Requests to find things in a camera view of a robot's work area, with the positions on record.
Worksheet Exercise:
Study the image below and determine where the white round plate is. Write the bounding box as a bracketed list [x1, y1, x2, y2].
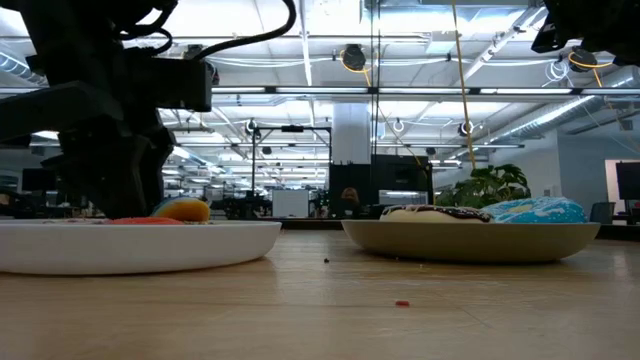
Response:
[0, 218, 284, 276]

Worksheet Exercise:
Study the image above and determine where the grey office chair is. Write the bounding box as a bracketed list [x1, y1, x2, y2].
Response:
[589, 201, 616, 225]

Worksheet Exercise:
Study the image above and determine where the black background gantry frame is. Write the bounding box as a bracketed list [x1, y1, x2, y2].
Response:
[251, 126, 333, 201]

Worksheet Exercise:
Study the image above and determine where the black ceiling cable reel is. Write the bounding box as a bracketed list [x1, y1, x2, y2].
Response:
[341, 43, 367, 72]
[567, 47, 599, 74]

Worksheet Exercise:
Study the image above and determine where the black cabinet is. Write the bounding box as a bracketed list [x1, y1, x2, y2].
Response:
[328, 154, 434, 219]

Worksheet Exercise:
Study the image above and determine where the small red donut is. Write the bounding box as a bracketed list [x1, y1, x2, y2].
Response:
[107, 216, 185, 226]

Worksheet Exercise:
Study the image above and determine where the large chocolate sprinkled donut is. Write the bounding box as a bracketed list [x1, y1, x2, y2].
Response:
[379, 203, 495, 224]

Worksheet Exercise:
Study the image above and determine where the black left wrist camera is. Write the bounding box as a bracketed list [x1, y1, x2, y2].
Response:
[122, 57, 214, 114]

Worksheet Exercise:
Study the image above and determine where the small blue donut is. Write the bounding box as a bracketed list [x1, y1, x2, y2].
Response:
[152, 197, 211, 224]

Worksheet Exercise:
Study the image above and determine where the black hanging cable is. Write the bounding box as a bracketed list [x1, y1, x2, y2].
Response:
[370, 0, 382, 156]

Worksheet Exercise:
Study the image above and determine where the small pink white donut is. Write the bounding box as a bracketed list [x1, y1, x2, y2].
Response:
[42, 217, 109, 225]

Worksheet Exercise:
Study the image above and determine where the white board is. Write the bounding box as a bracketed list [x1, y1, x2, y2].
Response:
[272, 189, 310, 219]

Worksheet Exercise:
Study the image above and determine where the black monitor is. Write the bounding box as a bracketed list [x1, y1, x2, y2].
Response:
[615, 162, 640, 201]
[20, 168, 51, 192]

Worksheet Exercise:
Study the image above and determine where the large blue donut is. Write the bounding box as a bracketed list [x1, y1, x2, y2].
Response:
[480, 196, 589, 225]

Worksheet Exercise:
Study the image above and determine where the person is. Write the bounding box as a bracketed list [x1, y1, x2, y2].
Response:
[340, 187, 361, 212]

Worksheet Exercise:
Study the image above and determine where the yellow hanging cable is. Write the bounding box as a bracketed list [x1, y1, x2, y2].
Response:
[449, 0, 478, 171]

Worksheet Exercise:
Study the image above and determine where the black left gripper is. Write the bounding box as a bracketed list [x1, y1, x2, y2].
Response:
[0, 82, 176, 220]

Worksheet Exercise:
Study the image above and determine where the white building column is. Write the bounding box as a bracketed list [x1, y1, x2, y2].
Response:
[332, 102, 372, 166]

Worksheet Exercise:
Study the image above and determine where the green leafy plant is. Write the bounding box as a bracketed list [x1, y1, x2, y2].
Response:
[434, 163, 532, 210]

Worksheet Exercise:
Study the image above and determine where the grey round plate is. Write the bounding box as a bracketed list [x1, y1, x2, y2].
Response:
[341, 219, 601, 265]

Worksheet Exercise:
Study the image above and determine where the black camera cable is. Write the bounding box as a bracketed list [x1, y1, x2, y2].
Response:
[192, 0, 297, 61]

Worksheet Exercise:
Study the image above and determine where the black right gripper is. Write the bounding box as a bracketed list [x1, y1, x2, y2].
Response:
[530, 0, 640, 66]

